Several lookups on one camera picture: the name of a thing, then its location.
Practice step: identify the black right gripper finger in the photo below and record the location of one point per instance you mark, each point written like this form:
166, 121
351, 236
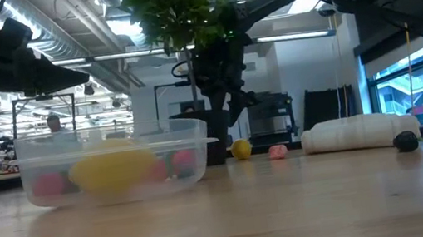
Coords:
241, 107
217, 101

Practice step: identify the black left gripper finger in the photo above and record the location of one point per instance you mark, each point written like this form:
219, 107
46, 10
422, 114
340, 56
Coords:
57, 72

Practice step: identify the pink toy raspberry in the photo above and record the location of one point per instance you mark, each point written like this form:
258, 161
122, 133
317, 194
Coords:
183, 162
278, 152

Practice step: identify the green plant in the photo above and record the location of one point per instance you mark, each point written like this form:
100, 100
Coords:
174, 6

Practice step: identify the clear plastic tupperware container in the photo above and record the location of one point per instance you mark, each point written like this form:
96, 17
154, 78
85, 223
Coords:
114, 139

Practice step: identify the red toy strawberry green leaves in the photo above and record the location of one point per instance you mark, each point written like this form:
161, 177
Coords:
157, 172

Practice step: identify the small red toy strawberry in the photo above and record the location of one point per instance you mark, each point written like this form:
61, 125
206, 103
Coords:
48, 185

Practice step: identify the yellow toy lemon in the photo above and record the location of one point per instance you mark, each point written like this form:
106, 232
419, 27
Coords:
114, 171

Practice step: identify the black machine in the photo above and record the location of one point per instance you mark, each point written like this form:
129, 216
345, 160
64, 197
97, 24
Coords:
276, 119

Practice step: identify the yellow round toy fruit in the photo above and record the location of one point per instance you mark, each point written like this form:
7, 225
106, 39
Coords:
241, 149

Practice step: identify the person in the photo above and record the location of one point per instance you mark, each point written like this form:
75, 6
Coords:
54, 123

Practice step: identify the long ceiling light bar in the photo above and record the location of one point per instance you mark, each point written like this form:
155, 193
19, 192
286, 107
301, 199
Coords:
291, 36

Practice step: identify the black panel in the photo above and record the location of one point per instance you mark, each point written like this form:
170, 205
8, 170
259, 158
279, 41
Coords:
325, 107

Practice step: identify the white plaid folded cloth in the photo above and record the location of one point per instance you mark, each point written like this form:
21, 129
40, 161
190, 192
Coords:
360, 132

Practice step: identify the pink container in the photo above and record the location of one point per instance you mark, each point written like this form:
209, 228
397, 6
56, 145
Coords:
418, 110

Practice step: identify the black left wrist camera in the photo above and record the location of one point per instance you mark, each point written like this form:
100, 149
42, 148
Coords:
12, 35

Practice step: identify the black metal rig frame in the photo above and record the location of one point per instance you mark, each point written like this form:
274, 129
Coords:
14, 123

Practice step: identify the black security camera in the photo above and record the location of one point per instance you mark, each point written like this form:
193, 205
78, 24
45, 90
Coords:
326, 12

